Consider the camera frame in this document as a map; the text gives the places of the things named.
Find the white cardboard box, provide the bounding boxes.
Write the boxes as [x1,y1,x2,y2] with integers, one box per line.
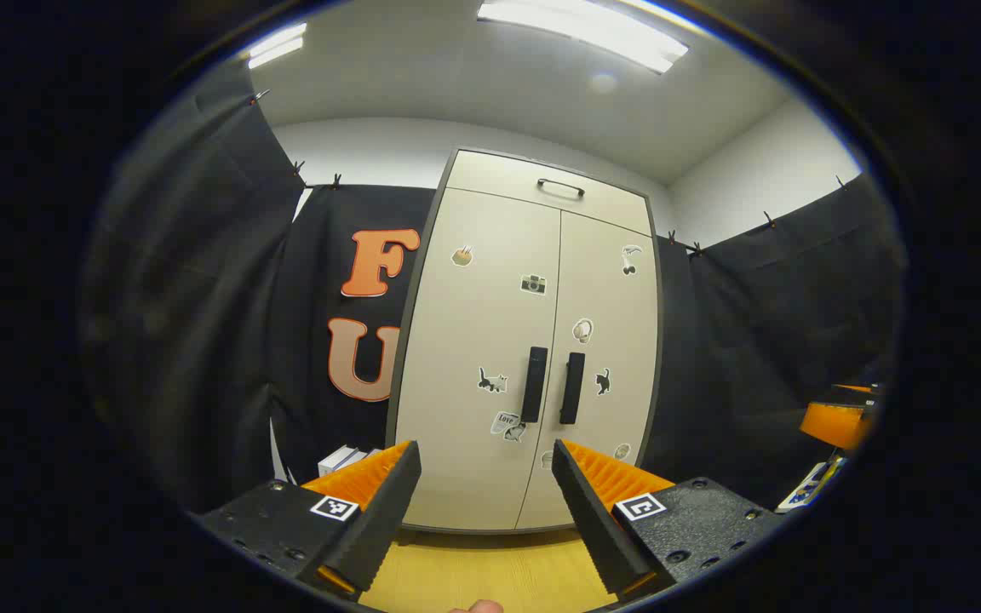
[318,445,383,478]

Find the beige door with headphone sticker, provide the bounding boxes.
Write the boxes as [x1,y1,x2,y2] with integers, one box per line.
[514,209,660,530]

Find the beige door with camera sticker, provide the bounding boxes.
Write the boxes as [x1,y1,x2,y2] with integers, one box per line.
[394,187,562,533]

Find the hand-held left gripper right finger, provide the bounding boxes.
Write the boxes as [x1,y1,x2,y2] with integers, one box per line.
[550,438,785,601]

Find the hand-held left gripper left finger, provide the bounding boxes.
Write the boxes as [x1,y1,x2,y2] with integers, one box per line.
[188,440,423,601]

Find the small ceiling light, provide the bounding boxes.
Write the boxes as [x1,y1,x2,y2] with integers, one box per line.
[245,22,308,71]

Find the black door handle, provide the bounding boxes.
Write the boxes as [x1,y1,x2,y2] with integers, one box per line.
[559,352,586,426]
[520,347,549,424]

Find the black backdrop cloth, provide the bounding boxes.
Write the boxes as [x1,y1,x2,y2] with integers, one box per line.
[82,64,909,516]

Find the beige double-door shoe cabinet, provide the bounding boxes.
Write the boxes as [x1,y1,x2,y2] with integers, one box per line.
[384,147,664,536]

